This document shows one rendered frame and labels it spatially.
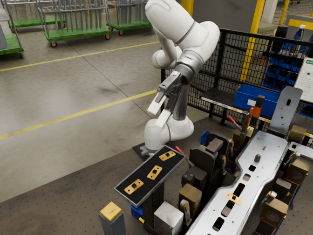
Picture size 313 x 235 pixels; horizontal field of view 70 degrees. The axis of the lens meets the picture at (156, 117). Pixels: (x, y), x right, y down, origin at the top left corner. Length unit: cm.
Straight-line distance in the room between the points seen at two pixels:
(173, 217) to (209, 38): 71
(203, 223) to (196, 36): 80
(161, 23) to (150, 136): 103
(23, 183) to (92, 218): 153
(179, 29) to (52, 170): 242
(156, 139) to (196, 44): 101
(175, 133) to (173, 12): 108
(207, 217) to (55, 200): 99
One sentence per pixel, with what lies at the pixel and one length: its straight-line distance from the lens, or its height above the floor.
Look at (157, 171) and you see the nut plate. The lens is 108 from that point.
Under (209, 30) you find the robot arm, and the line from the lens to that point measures 87.
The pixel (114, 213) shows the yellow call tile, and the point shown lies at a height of 116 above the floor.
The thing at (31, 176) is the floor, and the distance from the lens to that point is 297.
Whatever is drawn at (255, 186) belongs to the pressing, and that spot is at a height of 100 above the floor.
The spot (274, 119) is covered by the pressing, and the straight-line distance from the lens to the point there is 176.
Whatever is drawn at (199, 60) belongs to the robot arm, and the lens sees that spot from 82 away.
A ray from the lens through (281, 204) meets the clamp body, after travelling 125.
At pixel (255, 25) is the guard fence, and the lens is 315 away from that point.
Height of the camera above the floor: 196
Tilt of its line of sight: 34 degrees down
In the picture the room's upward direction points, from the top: straight up
